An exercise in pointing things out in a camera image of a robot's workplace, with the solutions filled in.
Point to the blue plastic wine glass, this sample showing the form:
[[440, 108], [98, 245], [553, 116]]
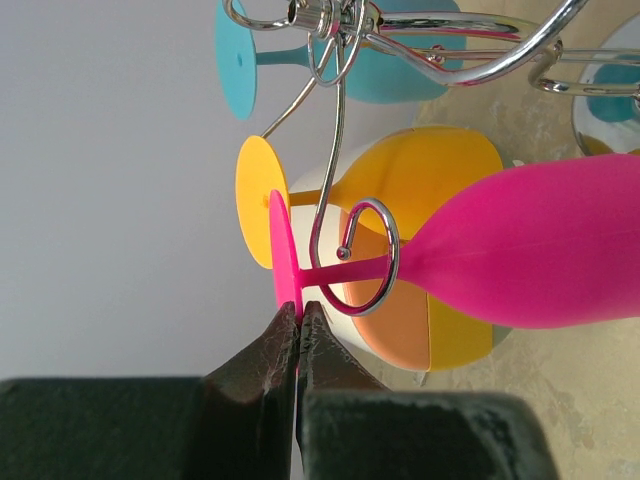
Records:
[[375, 78]]

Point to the round white drawer cabinet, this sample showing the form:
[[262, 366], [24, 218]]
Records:
[[411, 330]]

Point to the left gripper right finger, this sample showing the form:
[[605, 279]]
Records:
[[349, 426]]

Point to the orange wine glass front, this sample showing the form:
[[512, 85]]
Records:
[[412, 172]]

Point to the pink plastic wine glass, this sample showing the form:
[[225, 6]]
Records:
[[541, 246]]

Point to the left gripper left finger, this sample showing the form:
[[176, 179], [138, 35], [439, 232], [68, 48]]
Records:
[[234, 423]]

